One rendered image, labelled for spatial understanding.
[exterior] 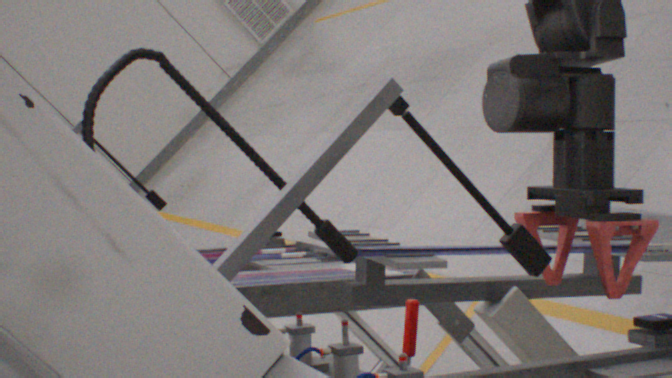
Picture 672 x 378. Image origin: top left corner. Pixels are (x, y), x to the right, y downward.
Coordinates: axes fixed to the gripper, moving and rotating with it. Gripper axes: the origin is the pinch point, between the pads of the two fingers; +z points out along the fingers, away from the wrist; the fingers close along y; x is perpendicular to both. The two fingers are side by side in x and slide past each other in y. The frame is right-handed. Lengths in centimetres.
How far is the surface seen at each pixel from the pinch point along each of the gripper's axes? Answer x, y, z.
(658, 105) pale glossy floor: 173, -197, -23
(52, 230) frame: -54, 39, -11
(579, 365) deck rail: 13.3, -18.9, 13.1
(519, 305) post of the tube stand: 23, -47, 11
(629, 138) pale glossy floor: 162, -198, -12
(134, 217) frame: -51, 39, -11
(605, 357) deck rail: 17.1, -18.9, 12.4
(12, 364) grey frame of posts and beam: -57, 54, -8
